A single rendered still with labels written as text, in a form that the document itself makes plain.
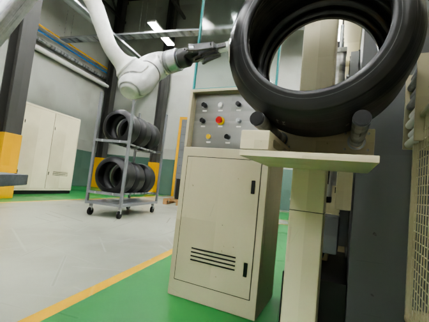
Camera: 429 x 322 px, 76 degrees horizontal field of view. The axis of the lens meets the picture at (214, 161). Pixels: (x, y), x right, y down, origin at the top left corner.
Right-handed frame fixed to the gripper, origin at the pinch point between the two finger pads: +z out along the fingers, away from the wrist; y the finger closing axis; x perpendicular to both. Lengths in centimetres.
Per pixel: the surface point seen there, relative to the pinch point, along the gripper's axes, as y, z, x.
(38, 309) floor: 3, -103, 106
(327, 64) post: 25.6, 33.3, 3.6
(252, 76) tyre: -11.7, 12.4, 19.3
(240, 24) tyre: -11.6, 9.4, 1.1
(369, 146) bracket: 23, 45, 39
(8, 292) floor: 5, -132, 102
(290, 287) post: 26, 13, 91
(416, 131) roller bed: 19, 58, 36
